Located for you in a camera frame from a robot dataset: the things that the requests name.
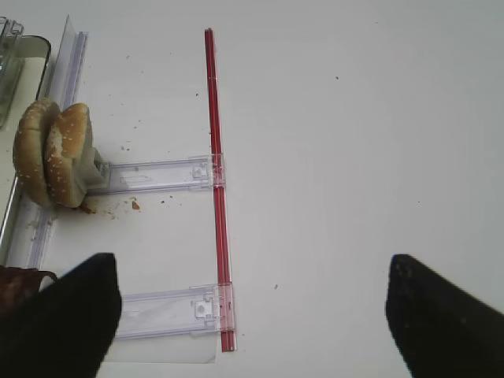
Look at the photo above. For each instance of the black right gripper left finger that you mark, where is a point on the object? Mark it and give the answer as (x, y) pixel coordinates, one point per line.
(66, 329)

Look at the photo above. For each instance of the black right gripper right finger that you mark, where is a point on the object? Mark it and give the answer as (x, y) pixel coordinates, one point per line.
(439, 329)

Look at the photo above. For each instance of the dark red meat patties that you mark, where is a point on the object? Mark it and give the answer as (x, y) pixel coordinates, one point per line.
(19, 284)

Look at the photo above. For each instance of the right near clear pusher track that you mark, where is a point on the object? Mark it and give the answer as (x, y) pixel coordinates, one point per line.
(193, 311)

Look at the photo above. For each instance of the clear pusher track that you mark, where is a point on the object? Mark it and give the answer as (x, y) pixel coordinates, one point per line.
(204, 172)
(193, 311)

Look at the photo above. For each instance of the rear sesame bun top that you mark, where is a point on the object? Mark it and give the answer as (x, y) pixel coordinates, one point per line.
(67, 155)

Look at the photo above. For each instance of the sesame bun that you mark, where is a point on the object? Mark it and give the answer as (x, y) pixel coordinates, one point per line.
(67, 155)
(28, 149)

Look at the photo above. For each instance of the front sesame bun top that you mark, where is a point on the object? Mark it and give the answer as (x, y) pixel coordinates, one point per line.
(28, 149)

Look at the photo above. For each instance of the right far clear pusher track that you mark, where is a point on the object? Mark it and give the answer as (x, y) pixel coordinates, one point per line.
(204, 172)

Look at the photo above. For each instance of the cream metal tray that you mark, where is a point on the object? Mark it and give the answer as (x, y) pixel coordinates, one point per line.
(34, 52)

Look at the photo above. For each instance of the right clear long divider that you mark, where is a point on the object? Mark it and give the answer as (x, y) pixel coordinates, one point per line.
(29, 241)

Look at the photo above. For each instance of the clear plastic salad box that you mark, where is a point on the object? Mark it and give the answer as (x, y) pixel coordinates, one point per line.
(11, 63)

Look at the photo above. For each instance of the right red rail strip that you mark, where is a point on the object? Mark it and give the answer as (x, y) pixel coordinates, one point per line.
(224, 271)

